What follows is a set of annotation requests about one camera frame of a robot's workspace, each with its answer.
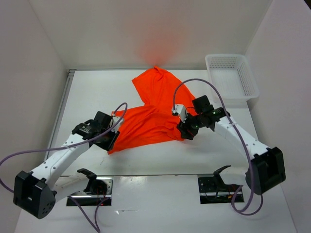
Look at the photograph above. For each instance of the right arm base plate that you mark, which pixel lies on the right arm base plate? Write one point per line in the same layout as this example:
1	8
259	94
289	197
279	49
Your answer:
212	193

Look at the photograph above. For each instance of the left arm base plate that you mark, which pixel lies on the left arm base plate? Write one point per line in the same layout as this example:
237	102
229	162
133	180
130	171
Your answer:
102	192

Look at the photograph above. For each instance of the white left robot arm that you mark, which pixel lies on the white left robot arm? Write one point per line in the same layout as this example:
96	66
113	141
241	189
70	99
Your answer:
37	191

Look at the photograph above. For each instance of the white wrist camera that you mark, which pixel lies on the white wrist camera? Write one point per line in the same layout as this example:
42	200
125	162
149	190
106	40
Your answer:
116	123
180	111

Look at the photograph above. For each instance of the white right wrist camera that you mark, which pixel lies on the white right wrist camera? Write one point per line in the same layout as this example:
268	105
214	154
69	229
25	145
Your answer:
180	111

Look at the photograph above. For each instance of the white plastic basket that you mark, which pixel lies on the white plastic basket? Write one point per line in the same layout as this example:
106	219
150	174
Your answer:
232	77

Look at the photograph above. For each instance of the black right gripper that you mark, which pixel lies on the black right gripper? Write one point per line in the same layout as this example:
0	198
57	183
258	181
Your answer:
185	134

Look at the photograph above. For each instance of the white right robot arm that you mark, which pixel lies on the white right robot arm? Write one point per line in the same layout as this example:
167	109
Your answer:
266	167

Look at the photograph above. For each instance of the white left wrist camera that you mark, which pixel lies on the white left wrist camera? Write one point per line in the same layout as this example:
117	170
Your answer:
116	123

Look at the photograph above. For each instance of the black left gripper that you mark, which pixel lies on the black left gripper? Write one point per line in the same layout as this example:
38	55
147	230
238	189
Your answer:
109	145

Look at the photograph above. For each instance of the orange shorts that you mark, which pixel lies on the orange shorts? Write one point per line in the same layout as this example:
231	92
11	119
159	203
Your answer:
153	122

